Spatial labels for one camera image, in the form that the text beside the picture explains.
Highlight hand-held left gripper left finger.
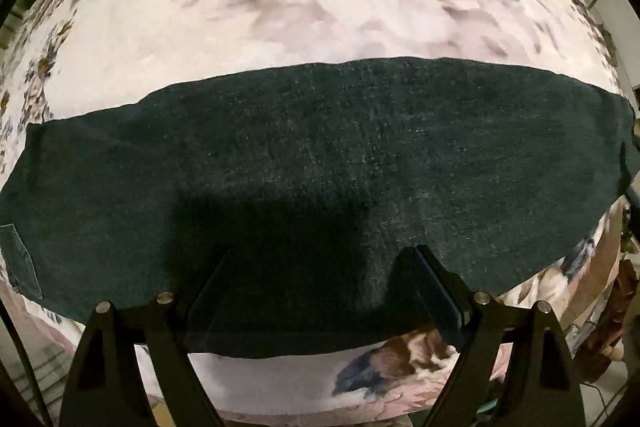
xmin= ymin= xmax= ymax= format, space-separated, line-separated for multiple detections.
xmin=59 ymin=248 xmax=232 ymax=427

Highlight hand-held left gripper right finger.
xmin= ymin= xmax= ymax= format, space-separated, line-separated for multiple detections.
xmin=395 ymin=245 xmax=587 ymax=427

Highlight dark green pants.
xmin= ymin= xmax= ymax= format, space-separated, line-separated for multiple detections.
xmin=0 ymin=56 xmax=637 ymax=359

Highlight floral printed blanket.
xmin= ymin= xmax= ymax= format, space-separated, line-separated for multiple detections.
xmin=0 ymin=0 xmax=632 ymax=418

